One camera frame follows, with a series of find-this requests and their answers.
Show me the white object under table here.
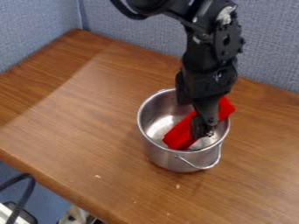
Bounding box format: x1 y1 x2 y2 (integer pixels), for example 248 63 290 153
56 206 104 224

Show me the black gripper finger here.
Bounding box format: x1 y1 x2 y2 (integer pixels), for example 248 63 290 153
191 95 222 139
176 88 192 105

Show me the shiny metal pot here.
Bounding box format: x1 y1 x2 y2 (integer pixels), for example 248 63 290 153
136 88 230 173

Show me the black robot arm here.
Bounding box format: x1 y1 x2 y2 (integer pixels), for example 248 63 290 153
110 0 246 139

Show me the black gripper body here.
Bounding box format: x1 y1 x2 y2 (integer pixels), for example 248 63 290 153
175 63 239 98

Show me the grey device below table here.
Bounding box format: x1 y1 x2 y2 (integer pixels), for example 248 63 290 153
0 200 39 224

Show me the red rectangular block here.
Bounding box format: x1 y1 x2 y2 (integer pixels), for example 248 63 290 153
163 97 236 151

